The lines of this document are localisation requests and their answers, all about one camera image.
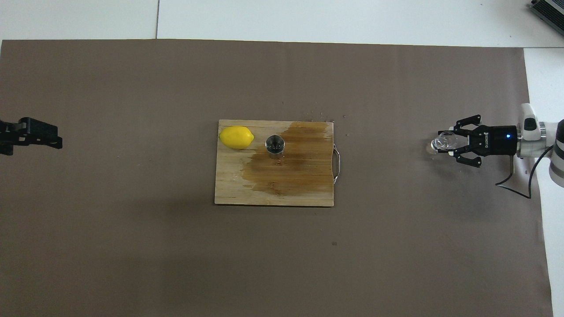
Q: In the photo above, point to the steel double jigger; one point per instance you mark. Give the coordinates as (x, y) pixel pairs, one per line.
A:
(274, 145)

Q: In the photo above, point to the small clear glass cup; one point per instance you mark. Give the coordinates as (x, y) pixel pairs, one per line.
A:
(443, 143)

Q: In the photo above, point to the grey finned metal device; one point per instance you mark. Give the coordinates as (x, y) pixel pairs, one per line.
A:
(551, 15)

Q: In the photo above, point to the wooden cutting board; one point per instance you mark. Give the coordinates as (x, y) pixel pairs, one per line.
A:
(282, 185)

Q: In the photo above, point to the brown paper table mat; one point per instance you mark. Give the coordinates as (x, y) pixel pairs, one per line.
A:
(176, 264)

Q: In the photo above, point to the yellow lemon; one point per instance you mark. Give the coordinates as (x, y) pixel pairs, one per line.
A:
(236, 137)

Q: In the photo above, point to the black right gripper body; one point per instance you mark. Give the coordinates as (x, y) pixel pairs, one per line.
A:
(495, 141)

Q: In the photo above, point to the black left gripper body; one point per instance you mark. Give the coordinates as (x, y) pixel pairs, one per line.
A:
(9, 132)

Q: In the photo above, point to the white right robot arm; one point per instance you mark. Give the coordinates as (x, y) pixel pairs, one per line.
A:
(557, 149)

